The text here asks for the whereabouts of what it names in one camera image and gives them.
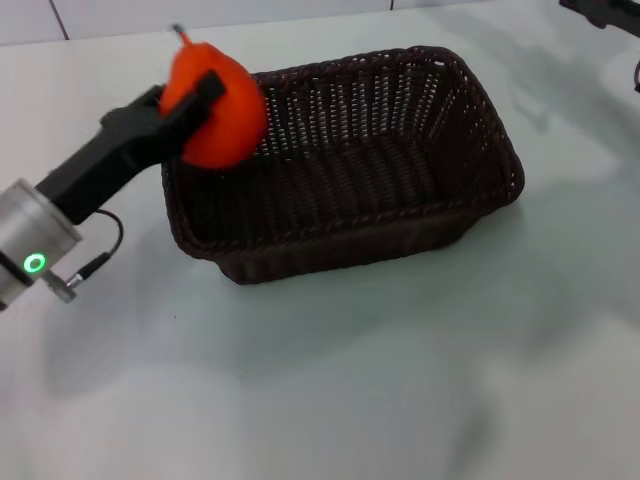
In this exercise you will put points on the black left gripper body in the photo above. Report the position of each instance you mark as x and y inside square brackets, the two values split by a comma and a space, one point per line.
[105, 160]

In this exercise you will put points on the orange toy tangerine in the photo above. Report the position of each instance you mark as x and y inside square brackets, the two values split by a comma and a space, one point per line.
[225, 115]

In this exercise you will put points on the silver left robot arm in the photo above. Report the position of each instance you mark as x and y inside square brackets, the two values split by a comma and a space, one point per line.
[30, 235]

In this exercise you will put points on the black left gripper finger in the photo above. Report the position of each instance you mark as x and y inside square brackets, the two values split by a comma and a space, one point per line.
[192, 110]
[149, 100]

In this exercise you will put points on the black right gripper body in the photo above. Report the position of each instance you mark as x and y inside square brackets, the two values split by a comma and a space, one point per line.
[625, 22]

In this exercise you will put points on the black woven wicker basket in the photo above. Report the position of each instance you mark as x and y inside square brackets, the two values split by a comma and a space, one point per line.
[350, 180]

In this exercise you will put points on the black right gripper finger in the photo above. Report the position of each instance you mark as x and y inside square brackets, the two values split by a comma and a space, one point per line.
[582, 10]

